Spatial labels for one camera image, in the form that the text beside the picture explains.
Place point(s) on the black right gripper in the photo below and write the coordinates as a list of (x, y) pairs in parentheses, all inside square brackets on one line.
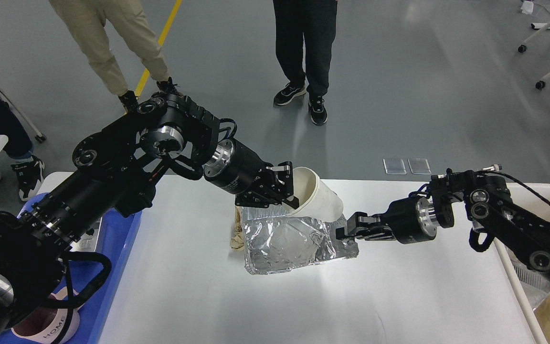
[(409, 220)]

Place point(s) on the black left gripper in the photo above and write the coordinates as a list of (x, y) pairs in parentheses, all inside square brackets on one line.
[(238, 170)]

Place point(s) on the white paper cup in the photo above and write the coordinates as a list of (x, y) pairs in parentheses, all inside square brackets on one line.
[(316, 200)]

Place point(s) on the aluminium foil tray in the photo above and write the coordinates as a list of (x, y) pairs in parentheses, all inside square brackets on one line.
[(275, 243)]

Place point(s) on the brown paper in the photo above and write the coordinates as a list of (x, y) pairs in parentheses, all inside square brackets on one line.
[(237, 242)]

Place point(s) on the pink mug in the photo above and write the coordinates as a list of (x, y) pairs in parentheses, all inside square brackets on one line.
[(44, 325)]

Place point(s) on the stainless steel rectangular tray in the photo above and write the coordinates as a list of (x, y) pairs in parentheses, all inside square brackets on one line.
[(91, 241)]

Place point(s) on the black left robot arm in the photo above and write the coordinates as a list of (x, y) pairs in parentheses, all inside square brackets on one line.
[(119, 167)]

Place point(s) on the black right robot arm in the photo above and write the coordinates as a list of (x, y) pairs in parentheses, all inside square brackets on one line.
[(488, 205)]

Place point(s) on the left floor outlet plate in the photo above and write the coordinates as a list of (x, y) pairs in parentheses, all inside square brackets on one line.
[(394, 166)]

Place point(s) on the floor outlet plate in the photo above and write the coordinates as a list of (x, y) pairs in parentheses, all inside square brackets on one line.
[(419, 166), (394, 166)]

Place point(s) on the right floor outlet plate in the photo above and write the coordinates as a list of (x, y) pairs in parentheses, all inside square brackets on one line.
[(419, 166)]

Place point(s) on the blue plastic tray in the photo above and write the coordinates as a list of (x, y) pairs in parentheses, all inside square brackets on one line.
[(117, 239)]

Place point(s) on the person in black trousers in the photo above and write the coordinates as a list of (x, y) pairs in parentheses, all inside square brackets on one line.
[(305, 33)]

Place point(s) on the foil tray inside bin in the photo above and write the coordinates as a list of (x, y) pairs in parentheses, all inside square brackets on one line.
[(535, 286)]

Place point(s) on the white plastic bin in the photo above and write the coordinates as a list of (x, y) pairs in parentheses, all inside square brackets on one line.
[(528, 201)]

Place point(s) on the grey office chair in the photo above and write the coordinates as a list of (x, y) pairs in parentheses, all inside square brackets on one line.
[(39, 136)]

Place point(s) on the person in dark jeans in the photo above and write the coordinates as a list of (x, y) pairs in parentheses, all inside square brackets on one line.
[(28, 167)]

